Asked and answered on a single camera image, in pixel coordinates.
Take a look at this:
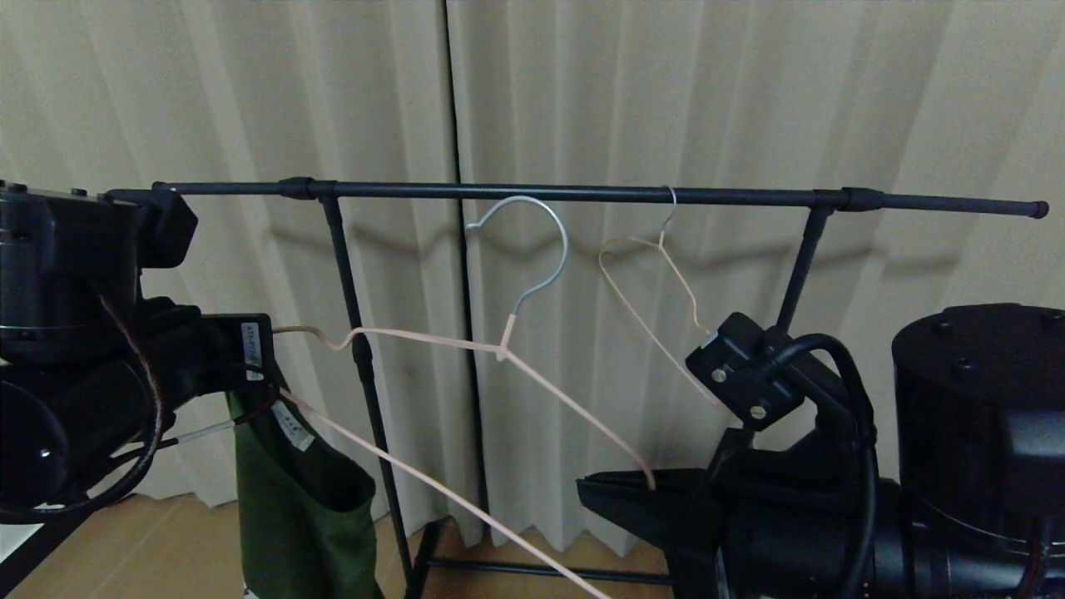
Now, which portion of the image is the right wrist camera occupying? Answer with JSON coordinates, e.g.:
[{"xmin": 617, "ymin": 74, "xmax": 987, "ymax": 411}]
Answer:
[{"xmin": 685, "ymin": 312, "xmax": 866, "ymax": 492}]

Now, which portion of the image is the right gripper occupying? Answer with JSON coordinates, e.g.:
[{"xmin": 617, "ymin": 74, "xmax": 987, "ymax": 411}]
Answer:
[{"xmin": 577, "ymin": 433, "xmax": 904, "ymax": 599}]

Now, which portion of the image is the black clothes rack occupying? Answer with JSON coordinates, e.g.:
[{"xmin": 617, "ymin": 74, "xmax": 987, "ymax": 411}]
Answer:
[{"xmin": 152, "ymin": 176, "xmax": 1051, "ymax": 599}]

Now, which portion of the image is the black cable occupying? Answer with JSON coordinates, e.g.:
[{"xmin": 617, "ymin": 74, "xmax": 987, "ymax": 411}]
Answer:
[{"xmin": 753, "ymin": 333, "xmax": 880, "ymax": 599}]

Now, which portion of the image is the green long-sleeved shirt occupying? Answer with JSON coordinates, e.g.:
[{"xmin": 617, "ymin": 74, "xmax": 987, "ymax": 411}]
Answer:
[{"xmin": 226, "ymin": 384, "xmax": 386, "ymax": 599}]

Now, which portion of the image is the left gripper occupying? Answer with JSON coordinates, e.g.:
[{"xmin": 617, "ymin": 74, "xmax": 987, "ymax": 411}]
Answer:
[{"xmin": 137, "ymin": 304, "xmax": 277, "ymax": 433}]

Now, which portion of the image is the beige curtain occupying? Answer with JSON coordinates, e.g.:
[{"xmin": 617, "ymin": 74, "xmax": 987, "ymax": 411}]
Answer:
[{"xmin": 0, "ymin": 0, "xmax": 1065, "ymax": 558}]

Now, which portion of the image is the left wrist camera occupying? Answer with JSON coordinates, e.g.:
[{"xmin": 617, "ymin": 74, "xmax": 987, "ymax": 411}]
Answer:
[{"xmin": 106, "ymin": 188, "xmax": 199, "ymax": 269}]

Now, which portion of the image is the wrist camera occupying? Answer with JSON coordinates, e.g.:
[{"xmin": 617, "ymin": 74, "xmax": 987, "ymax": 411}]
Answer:
[
  {"xmin": 106, "ymin": 188, "xmax": 199, "ymax": 269},
  {"xmin": 685, "ymin": 312, "xmax": 866, "ymax": 492}
]

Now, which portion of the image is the pink clothes hanger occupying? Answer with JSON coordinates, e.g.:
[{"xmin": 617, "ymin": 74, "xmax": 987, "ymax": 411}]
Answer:
[
  {"xmin": 273, "ymin": 196, "xmax": 658, "ymax": 599},
  {"xmin": 599, "ymin": 185, "xmax": 733, "ymax": 413}
]

